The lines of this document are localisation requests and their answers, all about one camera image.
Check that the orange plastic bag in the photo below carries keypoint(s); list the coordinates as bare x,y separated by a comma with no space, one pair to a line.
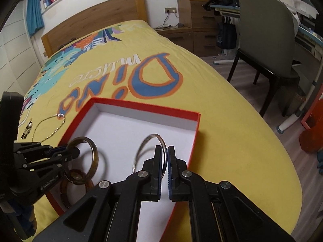
313,138

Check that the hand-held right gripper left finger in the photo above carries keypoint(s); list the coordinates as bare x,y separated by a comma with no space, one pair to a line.
157,176

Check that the dark tortoiseshell bangle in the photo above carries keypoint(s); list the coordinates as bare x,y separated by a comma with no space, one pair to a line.
94,148

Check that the yellow printed bedspread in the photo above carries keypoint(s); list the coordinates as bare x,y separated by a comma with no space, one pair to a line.
227,131

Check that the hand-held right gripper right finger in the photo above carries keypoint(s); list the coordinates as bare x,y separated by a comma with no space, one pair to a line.
171,179

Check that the wooden nightstand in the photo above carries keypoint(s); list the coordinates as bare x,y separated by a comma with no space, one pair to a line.
176,34

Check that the black beaded jewelry piece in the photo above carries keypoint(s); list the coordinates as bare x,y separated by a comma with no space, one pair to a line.
29,124

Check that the amber tortoiseshell bangle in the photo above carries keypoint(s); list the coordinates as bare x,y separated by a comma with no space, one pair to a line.
64,194

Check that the red jewelry box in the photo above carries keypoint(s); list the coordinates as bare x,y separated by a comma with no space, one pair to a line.
141,121

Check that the wooden dresser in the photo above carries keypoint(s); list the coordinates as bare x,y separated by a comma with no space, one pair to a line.
194,12

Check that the dark blue tote bag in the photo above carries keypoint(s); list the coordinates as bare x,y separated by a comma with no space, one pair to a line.
227,35

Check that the blue curtain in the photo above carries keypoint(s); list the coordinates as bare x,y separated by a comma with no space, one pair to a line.
34,12

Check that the grey chair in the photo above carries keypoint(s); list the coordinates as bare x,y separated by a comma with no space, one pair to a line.
265,30

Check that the wooden headboard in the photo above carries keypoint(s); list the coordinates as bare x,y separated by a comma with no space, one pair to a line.
101,12

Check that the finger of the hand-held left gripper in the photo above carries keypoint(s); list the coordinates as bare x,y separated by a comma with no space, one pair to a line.
63,155
32,145

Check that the white wardrobe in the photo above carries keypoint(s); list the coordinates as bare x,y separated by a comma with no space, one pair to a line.
15,55

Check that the wall power outlet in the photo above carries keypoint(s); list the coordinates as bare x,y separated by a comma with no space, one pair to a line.
170,10

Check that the silver bangle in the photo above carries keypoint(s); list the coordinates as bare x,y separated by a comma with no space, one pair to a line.
138,152

